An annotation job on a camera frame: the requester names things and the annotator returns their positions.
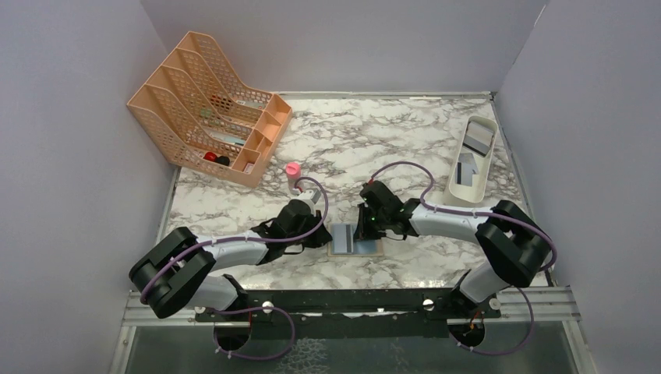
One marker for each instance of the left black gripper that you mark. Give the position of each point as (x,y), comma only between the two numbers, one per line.
(318,239)

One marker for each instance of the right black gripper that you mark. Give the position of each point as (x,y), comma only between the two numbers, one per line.
(362,231)

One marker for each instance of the grey plain card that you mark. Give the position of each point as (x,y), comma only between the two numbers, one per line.
(343,241)

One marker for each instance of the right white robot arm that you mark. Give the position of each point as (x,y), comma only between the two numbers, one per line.
(516,249)

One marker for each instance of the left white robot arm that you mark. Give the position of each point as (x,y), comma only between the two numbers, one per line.
(177,272)

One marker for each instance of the small grey card in tray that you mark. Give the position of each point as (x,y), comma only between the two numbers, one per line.
(466,169)

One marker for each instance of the grey card stack in tray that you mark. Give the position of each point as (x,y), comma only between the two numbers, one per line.
(478,138)

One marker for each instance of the pink capped small bottle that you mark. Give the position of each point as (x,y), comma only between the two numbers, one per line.
(293,173)

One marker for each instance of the black round object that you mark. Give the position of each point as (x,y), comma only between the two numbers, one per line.
(223,160)

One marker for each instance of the red round object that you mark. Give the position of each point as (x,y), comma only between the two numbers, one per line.
(210,156)

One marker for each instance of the white oblong tray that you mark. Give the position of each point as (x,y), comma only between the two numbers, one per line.
(459,195)

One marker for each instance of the peach mesh file organizer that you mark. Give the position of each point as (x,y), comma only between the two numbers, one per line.
(194,102)

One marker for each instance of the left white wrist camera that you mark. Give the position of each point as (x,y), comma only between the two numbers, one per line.
(310,197)

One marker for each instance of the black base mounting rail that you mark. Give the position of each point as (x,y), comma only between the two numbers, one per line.
(339,314)

